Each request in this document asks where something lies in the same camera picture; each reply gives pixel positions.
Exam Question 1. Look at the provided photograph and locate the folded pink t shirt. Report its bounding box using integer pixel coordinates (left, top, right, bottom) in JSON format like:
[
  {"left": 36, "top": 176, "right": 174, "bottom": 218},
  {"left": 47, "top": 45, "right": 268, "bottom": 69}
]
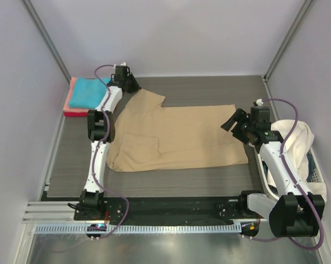
[{"left": 64, "top": 77, "right": 96, "bottom": 110}]

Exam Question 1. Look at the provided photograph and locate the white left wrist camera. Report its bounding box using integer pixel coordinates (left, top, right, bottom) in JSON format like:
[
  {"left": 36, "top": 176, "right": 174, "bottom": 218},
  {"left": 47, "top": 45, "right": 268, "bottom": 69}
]
[{"left": 113, "top": 62, "right": 127, "bottom": 69}]

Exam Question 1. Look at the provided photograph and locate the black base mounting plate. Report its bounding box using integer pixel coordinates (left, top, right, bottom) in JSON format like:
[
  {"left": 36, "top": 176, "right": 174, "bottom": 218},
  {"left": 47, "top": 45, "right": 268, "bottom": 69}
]
[{"left": 71, "top": 195, "right": 261, "bottom": 239}]

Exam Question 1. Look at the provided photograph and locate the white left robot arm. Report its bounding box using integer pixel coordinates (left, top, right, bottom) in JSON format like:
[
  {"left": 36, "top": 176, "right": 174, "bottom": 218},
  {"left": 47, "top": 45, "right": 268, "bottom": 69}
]
[{"left": 75, "top": 63, "right": 140, "bottom": 220}]

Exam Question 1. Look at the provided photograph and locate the right aluminium frame post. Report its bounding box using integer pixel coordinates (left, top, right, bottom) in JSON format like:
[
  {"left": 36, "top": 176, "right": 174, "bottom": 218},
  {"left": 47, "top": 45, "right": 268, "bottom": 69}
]
[{"left": 263, "top": 0, "right": 316, "bottom": 83}]

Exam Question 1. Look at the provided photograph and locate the aluminium frame post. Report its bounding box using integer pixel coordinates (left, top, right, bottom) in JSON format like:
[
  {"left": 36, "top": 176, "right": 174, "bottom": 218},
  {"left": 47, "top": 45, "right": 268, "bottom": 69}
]
[
  {"left": 263, "top": 0, "right": 316, "bottom": 83},
  {"left": 22, "top": 0, "right": 71, "bottom": 81}
]

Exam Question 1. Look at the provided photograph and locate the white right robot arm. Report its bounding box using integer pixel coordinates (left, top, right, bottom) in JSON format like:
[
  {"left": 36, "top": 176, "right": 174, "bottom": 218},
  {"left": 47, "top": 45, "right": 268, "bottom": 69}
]
[{"left": 221, "top": 106, "right": 325, "bottom": 238}]

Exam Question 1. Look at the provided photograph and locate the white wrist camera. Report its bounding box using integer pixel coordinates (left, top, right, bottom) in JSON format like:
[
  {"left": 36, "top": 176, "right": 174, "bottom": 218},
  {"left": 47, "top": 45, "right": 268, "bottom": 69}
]
[
  {"left": 253, "top": 98, "right": 264, "bottom": 108},
  {"left": 113, "top": 62, "right": 127, "bottom": 69}
]

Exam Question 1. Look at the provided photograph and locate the beige t shirt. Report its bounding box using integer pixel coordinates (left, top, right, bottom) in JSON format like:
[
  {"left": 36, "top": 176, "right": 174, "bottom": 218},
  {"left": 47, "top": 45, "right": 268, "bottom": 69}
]
[{"left": 106, "top": 89, "right": 248, "bottom": 172}]

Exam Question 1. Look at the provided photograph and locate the white t shirt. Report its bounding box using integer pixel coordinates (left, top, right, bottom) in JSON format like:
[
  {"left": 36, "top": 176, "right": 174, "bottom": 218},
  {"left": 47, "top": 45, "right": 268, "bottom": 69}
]
[{"left": 267, "top": 119, "right": 314, "bottom": 187}]

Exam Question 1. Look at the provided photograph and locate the left aluminium frame post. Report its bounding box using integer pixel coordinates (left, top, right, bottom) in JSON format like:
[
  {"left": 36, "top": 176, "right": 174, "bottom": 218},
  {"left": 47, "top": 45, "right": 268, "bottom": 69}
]
[{"left": 22, "top": 0, "right": 71, "bottom": 81}]

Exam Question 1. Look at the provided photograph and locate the folded blue t shirt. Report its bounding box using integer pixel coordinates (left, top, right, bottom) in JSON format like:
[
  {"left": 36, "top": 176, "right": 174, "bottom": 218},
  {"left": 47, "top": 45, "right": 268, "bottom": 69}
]
[{"left": 68, "top": 78, "right": 110, "bottom": 109}]

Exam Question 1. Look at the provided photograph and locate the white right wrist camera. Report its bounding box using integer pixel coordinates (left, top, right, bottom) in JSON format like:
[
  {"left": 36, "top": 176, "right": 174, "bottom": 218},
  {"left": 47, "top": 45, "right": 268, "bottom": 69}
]
[{"left": 253, "top": 98, "right": 264, "bottom": 108}]

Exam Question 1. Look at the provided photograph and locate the aluminium rail left side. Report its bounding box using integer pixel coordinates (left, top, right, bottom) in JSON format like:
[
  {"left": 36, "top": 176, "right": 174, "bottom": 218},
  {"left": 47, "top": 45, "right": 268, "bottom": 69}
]
[{"left": 21, "top": 200, "right": 80, "bottom": 222}]

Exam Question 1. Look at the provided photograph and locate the folded red t shirt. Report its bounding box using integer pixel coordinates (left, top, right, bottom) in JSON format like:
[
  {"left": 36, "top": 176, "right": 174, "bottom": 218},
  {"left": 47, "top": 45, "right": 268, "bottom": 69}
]
[{"left": 63, "top": 105, "right": 89, "bottom": 117}]

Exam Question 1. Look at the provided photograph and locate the slotted grey cable duct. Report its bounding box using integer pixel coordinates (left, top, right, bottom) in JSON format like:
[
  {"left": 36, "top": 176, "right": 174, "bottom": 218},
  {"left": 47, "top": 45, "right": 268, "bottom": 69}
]
[{"left": 35, "top": 222, "right": 241, "bottom": 235}]

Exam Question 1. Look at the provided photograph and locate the white laundry basket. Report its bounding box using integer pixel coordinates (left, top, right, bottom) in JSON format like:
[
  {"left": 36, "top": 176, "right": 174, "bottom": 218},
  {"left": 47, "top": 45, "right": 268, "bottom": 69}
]
[{"left": 254, "top": 150, "right": 327, "bottom": 202}]

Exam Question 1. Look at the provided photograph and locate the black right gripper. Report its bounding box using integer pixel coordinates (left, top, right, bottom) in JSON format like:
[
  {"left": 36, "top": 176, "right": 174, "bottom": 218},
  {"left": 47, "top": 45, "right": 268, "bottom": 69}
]
[{"left": 221, "top": 108, "right": 256, "bottom": 144}]

